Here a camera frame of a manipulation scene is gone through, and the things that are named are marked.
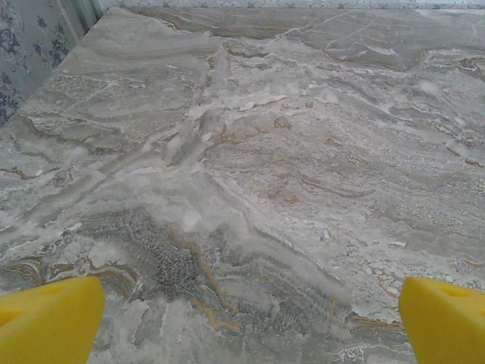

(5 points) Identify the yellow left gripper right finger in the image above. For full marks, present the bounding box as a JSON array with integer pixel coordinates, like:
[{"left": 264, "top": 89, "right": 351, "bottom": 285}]
[{"left": 400, "top": 276, "right": 485, "bottom": 364}]

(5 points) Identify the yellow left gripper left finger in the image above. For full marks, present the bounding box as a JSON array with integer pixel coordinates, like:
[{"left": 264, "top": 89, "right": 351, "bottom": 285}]
[{"left": 0, "top": 275, "right": 106, "bottom": 364}]

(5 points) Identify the aluminium frame post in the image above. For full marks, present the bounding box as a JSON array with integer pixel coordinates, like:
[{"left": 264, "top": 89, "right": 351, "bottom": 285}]
[{"left": 60, "top": 0, "right": 105, "bottom": 45}]

